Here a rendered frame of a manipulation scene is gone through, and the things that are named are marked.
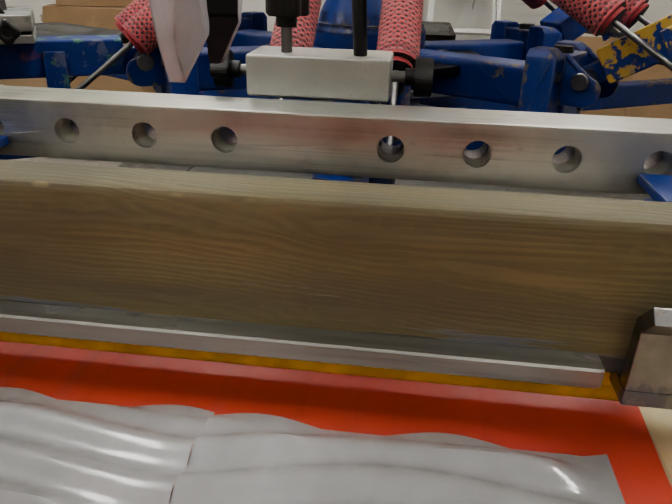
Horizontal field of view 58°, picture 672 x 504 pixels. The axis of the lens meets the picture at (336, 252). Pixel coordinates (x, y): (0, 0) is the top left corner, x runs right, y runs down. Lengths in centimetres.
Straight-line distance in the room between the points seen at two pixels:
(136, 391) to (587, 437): 22
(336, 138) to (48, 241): 26
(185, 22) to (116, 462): 18
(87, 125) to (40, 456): 33
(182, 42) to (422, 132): 28
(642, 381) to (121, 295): 24
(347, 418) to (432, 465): 5
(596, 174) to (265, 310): 31
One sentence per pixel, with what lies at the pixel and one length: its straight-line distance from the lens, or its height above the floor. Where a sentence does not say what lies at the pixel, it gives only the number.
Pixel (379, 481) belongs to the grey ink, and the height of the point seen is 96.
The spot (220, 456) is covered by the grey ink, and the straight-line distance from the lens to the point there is 28.
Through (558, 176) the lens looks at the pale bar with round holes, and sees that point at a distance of 51.
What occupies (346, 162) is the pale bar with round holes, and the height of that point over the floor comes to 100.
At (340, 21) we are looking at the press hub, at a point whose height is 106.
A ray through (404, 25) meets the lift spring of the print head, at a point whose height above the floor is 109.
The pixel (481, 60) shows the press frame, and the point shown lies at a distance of 98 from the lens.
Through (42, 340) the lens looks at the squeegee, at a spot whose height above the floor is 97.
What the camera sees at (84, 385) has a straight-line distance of 34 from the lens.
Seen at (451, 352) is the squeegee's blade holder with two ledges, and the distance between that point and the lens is 28.
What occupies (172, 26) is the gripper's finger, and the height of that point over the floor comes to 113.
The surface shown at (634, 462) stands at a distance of 31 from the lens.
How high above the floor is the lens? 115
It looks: 26 degrees down
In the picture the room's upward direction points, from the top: 1 degrees clockwise
